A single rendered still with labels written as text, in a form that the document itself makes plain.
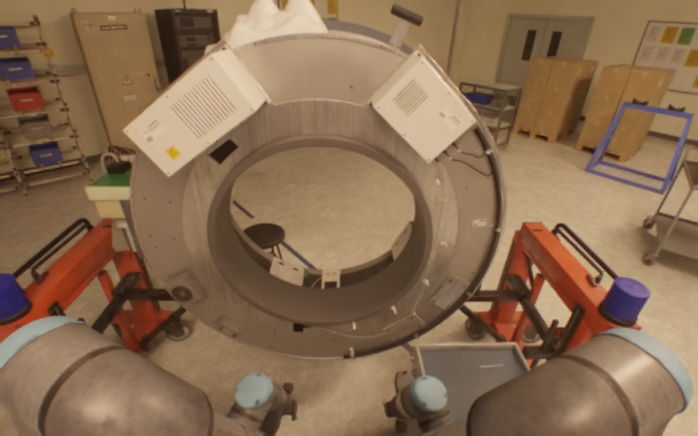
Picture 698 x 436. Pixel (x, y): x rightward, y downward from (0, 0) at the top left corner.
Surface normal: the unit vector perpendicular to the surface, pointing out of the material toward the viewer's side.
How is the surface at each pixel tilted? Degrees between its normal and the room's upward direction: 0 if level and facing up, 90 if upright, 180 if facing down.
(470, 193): 90
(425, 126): 90
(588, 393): 19
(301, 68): 90
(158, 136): 90
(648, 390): 35
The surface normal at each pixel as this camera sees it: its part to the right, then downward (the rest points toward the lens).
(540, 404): -0.58, -0.64
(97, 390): 0.32, -0.60
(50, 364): -0.08, -0.72
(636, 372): 0.13, -0.71
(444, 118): 0.03, 0.51
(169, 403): 0.72, -0.58
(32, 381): -0.22, -0.44
